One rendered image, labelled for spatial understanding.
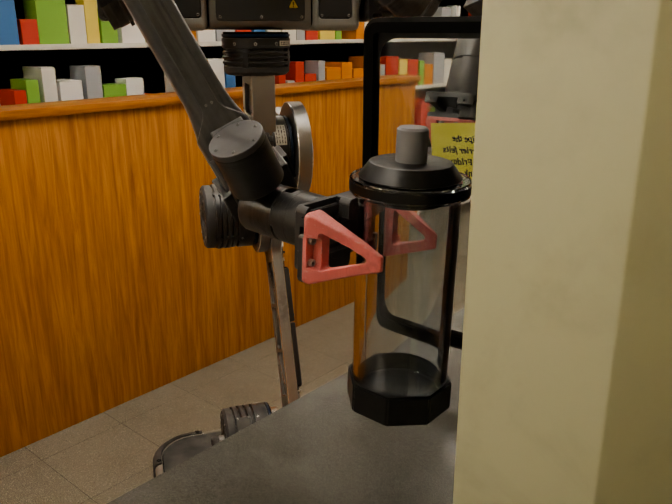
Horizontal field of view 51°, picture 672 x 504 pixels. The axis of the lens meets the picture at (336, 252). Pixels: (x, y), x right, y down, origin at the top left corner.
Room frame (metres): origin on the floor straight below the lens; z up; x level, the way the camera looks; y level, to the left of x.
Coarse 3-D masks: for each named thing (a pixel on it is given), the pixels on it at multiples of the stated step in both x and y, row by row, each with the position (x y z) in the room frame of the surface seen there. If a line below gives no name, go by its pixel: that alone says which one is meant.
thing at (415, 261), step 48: (384, 192) 0.57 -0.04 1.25; (432, 192) 0.56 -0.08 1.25; (384, 240) 0.57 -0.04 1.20; (432, 240) 0.57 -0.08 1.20; (384, 288) 0.58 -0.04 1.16; (432, 288) 0.57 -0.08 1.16; (384, 336) 0.58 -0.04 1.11; (432, 336) 0.58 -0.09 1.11; (384, 384) 0.58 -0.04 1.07; (432, 384) 0.58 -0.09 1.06
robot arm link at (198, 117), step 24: (144, 0) 0.79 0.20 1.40; (168, 0) 0.79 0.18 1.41; (144, 24) 0.78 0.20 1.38; (168, 24) 0.78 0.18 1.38; (168, 48) 0.78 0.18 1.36; (192, 48) 0.79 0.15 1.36; (168, 72) 0.78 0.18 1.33; (192, 72) 0.78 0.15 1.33; (192, 96) 0.77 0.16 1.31; (216, 96) 0.78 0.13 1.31; (192, 120) 0.77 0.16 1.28; (216, 120) 0.77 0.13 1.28; (216, 168) 0.76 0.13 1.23
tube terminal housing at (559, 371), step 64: (512, 0) 0.46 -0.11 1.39; (576, 0) 0.44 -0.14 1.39; (640, 0) 0.41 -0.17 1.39; (512, 64) 0.46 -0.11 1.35; (576, 64) 0.43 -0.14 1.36; (640, 64) 0.41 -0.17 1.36; (512, 128) 0.46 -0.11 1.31; (576, 128) 0.43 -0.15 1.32; (640, 128) 0.41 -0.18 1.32; (512, 192) 0.46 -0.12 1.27; (576, 192) 0.43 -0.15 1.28; (640, 192) 0.41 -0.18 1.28; (512, 256) 0.45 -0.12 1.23; (576, 256) 0.43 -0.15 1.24; (640, 256) 0.41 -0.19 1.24; (512, 320) 0.45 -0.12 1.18; (576, 320) 0.42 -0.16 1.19; (640, 320) 0.41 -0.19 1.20; (512, 384) 0.45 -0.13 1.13; (576, 384) 0.42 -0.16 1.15; (640, 384) 0.41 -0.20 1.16; (512, 448) 0.45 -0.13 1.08; (576, 448) 0.42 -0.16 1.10; (640, 448) 0.41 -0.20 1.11
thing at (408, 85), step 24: (384, 48) 0.88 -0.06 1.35; (408, 48) 0.86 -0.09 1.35; (432, 48) 0.84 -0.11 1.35; (456, 48) 0.82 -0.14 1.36; (384, 72) 0.88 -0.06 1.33; (408, 72) 0.86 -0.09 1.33; (432, 72) 0.84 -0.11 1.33; (456, 72) 0.82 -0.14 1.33; (384, 96) 0.88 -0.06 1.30; (408, 96) 0.86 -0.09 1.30; (432, 96) 0.84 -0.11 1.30; (456, 96) 0.82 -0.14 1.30; (384, 120) 0.88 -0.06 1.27; (408, 120) 0.86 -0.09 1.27; (432, 120) 0.84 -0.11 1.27; (456, 120) 0.82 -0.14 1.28; (384, 144) 0.88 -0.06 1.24; (432, 144) 0.84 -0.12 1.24; (456, 144) 0.82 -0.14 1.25; (456, 288) 0.81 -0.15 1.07; (456, 312) 0.81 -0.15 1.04
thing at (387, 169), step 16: (400, 128) 0.61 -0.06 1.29; (416, 128) 0.60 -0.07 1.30; (400, 144) 0.60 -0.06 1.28; (416, 144) 0.60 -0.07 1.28; (368, 160) 0.62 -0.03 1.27; (384, 160) 0.61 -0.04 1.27; (400, 160) 0.60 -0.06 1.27; (416, 160) 0.60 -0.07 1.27; (432, 160) 0.62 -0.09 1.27; (448, 160) 0.62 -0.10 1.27; (368, 176) 0.59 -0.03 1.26; (384, 176) 0.58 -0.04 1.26; (400, 176) 0.57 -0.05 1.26; (416, 176) 0.57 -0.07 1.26; (432, 176) 0.58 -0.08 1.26; (448, 176) 0.58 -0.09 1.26
